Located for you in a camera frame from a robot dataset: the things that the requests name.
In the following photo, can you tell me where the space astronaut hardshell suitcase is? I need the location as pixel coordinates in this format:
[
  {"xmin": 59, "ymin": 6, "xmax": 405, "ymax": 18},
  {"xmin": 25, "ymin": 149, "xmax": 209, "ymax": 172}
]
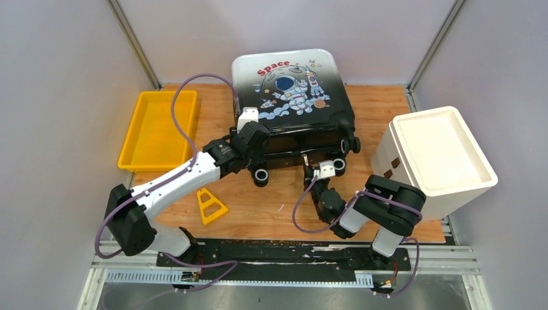
[{"xmin": 231, "ymin": 48, "xmax": 361, "ymax": 187}]

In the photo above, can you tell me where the white drawer storage box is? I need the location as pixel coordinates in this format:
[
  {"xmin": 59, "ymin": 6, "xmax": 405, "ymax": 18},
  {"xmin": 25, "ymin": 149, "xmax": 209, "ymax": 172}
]
[{"xmin": 370, "ymin": 106, "xmax": 498, "ymax": 221}]

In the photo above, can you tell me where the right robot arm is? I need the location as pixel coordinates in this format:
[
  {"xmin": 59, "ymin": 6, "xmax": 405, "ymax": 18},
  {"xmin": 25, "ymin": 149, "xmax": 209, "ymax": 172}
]
[{"xmin": 292, "ymin": 161, "xmax": 427, "ymax": 270}]

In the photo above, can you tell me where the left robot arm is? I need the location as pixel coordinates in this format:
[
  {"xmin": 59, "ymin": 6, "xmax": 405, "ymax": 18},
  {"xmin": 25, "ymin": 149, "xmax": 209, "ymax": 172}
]
[{"xmin": 100, "ymin": 121, "xmax": 270, "ymax": 267}]

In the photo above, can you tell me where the yellow triangular plastic stand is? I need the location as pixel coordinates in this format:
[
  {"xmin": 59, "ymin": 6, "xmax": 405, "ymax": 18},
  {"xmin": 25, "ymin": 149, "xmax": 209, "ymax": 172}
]
[{"xmin": 196, "ymin": 188, "xmax": 229, "ymax": 226}]

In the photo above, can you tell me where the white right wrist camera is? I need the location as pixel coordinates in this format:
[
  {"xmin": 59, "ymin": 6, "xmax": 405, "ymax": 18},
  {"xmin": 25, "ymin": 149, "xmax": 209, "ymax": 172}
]
[{"xmin": 313, "ymin": 160, "xmax": 336, "ymax": 180}]

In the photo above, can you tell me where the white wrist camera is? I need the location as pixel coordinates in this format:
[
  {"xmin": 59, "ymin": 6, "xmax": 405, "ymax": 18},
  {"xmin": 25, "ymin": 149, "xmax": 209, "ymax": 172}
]
[
  {"xmin": 313, "ymin": 160, "xmax": 336, "ymax": 180},
  {"xmin": 237, "ymin": 107, "xmax": 259, "ymax": 132}
]

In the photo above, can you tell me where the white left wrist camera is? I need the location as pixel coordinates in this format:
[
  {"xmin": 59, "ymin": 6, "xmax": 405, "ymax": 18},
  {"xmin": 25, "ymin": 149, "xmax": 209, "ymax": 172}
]
[{"xmin": 237, "ymin": 107, "xmax": 259, "ymax": 132}]

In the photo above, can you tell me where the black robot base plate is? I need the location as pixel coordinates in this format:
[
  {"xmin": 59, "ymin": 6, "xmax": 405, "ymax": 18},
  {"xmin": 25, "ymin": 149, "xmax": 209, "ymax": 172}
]
[{"xmin": 179, "ymin": 238, "xmax": 414, "ymax": 280}]

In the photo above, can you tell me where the slotted cable duct rail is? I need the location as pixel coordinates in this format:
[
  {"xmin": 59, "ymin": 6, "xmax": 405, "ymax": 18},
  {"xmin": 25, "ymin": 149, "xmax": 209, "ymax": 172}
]
[{"xmin": 104, "ymin": 269, "xmax": 374, "ymax": 289}]

